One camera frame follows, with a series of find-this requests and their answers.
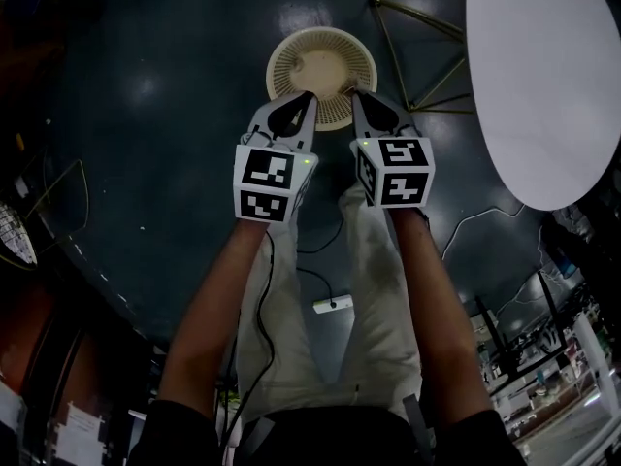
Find gold wire frame stand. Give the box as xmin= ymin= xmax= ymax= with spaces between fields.
xmin=26 ymin=157 xmax=92 ymax=257

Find thin black cable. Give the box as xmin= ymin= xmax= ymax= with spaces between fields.
xmin=295 ymin=265 xmax=337 ymax=308
xmin=220 ymin=230 xmax=278 ymax=455

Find black white patterned board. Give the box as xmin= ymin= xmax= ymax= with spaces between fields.
xmin=0 ymin=201 xmax=40 ymax=268

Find long white cable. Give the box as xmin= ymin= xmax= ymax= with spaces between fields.
xmin=441 ymin=204 xmax=528 ymax=261

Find person's right forearm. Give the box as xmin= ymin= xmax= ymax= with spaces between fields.
xmin=387 ymin=206 xmax=494 ymax=429

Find person's black shirt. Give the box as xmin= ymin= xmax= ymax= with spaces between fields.
xmin=128 ymin=400 xmax=528 ymax=466

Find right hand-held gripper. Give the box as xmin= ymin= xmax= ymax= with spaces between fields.
xmin=348 ymin=91 xmax=436 ymax=209

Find person's left forearm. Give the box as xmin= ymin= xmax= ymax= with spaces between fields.
xmin=157 ymin=218 xmax=271 ymax=421

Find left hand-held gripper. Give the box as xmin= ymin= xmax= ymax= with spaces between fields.
xmin=232 ymin=90 xmax=319 ymax=223

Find person's cream trousers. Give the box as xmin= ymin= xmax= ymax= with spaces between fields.
xmin=235 ymin=180 xmax=423 ymax=424

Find white power strip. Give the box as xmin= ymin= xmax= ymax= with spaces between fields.
xmin=312 ymin=293 xmax=355 ymax=316

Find cluttered white desk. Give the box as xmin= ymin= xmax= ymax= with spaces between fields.
xmin=477 ymin=269 xmax=621 ymax=455

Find cream plastic basket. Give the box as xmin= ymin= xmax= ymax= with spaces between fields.
xmin=265 ymin=26 xmax=379 ymax=133

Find round white table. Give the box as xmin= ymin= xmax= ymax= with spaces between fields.
xmin=371 ymin=0 xmax=621 ymax=212

